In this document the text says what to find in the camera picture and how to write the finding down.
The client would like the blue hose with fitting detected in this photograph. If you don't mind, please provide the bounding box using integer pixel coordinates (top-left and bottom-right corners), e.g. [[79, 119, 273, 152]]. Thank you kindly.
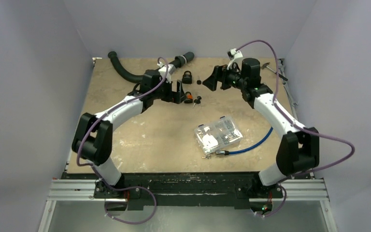
[[202, 126, 274, 160]]

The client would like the black padlock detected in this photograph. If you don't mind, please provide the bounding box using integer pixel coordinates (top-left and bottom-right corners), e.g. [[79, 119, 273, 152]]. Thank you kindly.
[[182, 71, 193, 85]]

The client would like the black corrugated hose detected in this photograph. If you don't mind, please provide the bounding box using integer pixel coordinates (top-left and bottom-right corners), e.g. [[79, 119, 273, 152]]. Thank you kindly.
[[107, 51, 195, 85]]

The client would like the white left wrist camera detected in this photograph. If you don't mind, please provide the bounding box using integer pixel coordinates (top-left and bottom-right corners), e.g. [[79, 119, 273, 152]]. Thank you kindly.
[[157, 62, 176, 83]]

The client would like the orange padlock with keys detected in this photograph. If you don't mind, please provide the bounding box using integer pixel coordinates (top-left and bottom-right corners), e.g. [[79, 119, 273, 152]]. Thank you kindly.
[[184, 91, 202, 108]]

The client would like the small hammer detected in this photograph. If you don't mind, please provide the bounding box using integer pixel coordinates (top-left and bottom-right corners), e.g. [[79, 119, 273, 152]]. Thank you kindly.
[[261, 62, 288, 82]]

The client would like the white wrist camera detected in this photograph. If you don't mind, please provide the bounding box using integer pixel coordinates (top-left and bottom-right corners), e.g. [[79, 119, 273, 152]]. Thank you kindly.
[[157, 62, 176, 83], [227, 48, 243, 70]]

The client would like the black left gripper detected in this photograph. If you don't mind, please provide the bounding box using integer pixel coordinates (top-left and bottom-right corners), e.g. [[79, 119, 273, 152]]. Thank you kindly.
[[152, 77, 186, 104]]

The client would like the black aluminium base frame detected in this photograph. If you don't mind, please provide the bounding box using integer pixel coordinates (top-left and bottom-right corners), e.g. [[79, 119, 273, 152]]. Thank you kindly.
[[48, 172, 328, 210]]

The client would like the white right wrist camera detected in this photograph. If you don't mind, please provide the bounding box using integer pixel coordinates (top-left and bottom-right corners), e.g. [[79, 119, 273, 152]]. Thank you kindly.
[[227, 48, 243, 70]]

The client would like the clear plastic parts box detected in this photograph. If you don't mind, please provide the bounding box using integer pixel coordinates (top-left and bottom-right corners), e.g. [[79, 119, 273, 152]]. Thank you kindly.
[[194, 116, 243, 155]]

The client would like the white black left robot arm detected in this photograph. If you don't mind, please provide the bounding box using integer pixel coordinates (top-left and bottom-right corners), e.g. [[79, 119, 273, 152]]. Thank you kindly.
[[71, 69, 186, 198]]

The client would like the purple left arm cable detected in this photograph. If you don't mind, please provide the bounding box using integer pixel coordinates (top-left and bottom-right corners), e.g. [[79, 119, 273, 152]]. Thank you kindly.
[[76, 57, 170, 225]]

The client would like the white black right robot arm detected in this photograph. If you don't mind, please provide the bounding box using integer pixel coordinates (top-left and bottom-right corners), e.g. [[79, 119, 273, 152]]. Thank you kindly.
[[202, 58, 319, 197]]

